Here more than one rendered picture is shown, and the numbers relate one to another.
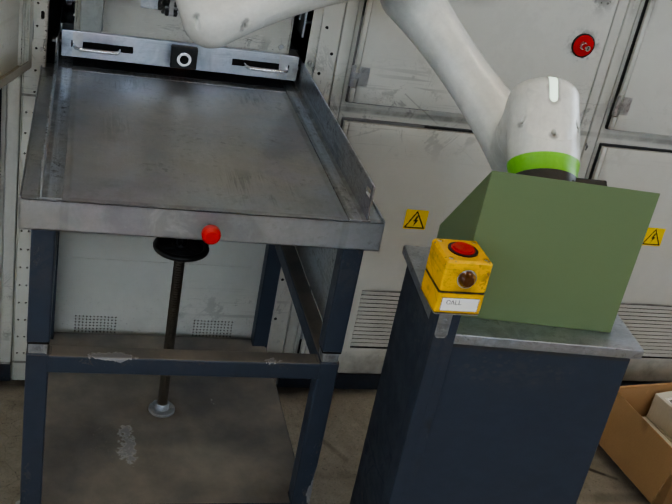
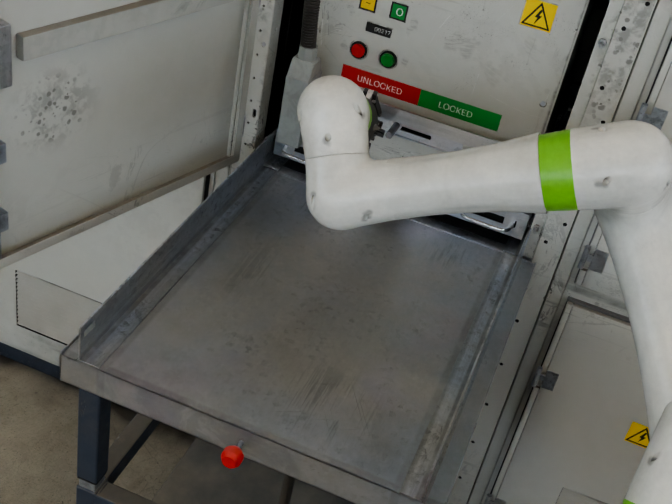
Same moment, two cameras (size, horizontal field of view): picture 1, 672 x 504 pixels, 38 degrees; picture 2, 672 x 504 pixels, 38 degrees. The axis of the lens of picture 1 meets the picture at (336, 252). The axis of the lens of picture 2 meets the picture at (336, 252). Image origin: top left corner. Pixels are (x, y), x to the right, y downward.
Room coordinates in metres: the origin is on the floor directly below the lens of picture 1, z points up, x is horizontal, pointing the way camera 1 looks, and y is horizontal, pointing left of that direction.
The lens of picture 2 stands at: (0.66, -0.37, 1.91)
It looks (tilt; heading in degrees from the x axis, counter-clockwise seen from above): 36 degrees down; 31
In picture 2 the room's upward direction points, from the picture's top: 12 degrees clockwise
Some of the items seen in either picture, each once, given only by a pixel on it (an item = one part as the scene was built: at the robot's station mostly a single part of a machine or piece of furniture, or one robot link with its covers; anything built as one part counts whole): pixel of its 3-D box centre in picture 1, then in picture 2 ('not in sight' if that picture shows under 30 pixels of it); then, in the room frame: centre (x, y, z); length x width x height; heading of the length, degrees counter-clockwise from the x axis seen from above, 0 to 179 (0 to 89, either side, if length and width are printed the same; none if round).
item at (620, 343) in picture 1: (516, 298); not in sight; (1.60, -0.34, 0.74); 0.37 x 0.32 x 0.02; 103
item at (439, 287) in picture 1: (455, 276); not in sight; (1.41, -0.20, 0.85); 0.08 x 0.08 x 0.10; 17
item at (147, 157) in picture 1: (193, 148); (324, 315); (1.81, 0.32, 0.82); 0.68 x 0.62 x 0.06; 17
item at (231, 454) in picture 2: (210, 232); (234, 452); (1.46, 0.21, 0.82); 0.04 x 0.03 x 0.03; 17
